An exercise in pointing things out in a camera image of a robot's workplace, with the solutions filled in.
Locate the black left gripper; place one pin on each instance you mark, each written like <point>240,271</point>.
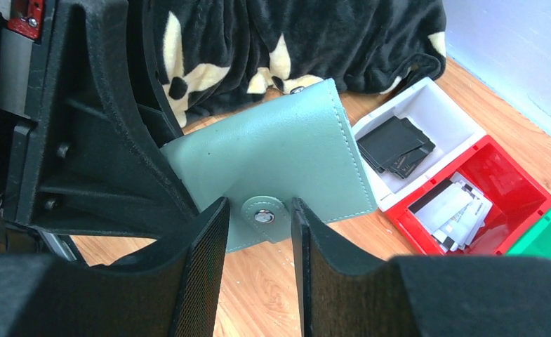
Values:
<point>87,161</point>

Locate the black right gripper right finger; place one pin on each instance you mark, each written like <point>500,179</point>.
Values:
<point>345,291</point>

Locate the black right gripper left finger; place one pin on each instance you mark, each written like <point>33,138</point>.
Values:
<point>168,288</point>

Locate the teal leather card holder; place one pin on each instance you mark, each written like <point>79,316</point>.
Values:
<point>296,146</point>

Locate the white cards stack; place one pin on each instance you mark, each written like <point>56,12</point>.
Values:
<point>453,212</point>

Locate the black cards stack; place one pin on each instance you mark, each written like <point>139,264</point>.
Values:
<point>396,146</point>

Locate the black floral fleece blanket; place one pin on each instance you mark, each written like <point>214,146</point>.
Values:
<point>216,57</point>

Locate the red plastic bin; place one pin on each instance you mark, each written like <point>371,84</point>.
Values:
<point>518,201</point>

